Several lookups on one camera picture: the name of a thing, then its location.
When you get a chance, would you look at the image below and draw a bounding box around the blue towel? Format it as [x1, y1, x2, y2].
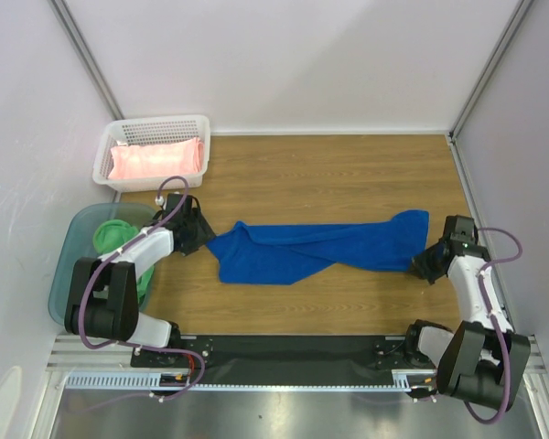
[207, 209, 430, 285]

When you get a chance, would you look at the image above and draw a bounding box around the pink towel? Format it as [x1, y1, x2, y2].
[108, 137, 205, 180]

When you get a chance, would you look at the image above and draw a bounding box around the white perforated plastic basket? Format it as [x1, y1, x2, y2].
[92, 114, 210, 193]

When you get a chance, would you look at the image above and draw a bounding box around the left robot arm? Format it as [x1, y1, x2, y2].
[64, 193, 215, 366]

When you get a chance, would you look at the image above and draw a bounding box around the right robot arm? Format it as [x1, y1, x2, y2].
[403, 215, 531, 416]

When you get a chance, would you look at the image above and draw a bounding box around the green towel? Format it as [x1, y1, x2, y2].
[92, 219, 155, 306]

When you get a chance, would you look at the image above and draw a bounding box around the blue translucent plastic tub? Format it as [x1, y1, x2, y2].
[48, 203, 156, 326]

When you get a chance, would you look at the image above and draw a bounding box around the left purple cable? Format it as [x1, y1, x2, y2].
[72, 176, 207, 412]

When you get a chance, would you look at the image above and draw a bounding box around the purple cable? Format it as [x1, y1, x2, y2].
[411, 227, 526, 425]
[72, 176, 207, 412]

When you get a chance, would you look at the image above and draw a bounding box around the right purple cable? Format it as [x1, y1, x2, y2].
[411, 227, 526, 425]

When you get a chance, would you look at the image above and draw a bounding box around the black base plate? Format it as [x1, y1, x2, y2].
[130, 334, 440, 386]

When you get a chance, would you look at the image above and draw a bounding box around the slotted aluminium rail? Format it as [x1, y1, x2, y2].
[48, 335, 436, 396]

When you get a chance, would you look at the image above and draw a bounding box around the right aluminium frame post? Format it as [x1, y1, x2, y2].
[452, 0, 536, 134]

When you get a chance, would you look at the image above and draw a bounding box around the aluminium frame post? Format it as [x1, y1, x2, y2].
[47, 0, 124, 121]
[452, 0, 536, 134]

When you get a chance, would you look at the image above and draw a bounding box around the left aluminium frame post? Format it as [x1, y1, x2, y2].
[47, 0, 124, 121]

